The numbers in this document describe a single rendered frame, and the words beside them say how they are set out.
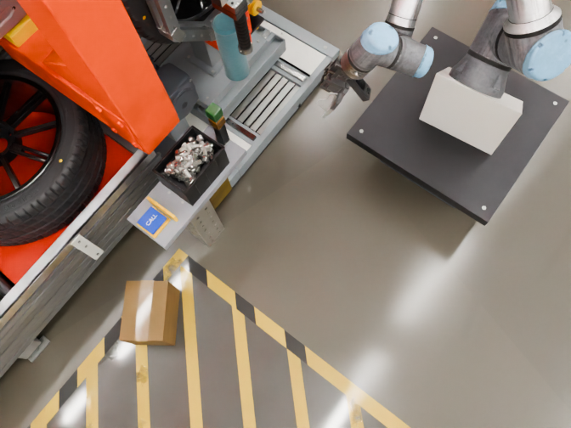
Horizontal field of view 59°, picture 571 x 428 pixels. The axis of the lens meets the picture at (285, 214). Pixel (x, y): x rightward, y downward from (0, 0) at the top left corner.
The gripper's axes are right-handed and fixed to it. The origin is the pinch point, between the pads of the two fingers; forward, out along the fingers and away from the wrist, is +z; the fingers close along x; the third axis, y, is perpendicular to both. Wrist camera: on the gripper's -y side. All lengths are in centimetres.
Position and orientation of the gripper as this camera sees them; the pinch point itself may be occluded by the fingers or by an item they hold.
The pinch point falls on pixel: (329, 99)
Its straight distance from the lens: 173.0
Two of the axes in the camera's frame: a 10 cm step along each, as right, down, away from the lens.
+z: -3.6, 2.4, 9.0
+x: -2.5, 9.0, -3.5
